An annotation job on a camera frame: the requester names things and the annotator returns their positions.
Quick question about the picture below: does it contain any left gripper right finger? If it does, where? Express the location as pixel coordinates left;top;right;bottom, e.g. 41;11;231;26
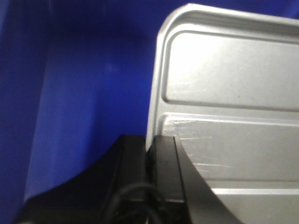
151;136;241;224

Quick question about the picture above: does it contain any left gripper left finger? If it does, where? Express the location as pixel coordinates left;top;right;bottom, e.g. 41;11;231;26
16;135;146;224

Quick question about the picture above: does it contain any silver metal tray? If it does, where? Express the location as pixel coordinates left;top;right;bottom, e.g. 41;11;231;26
146;4;299;224

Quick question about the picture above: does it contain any blue target box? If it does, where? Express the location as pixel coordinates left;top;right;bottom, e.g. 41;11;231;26
0;0;299;224

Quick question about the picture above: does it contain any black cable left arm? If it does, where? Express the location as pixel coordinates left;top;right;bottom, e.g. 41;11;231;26
109;182;169;224

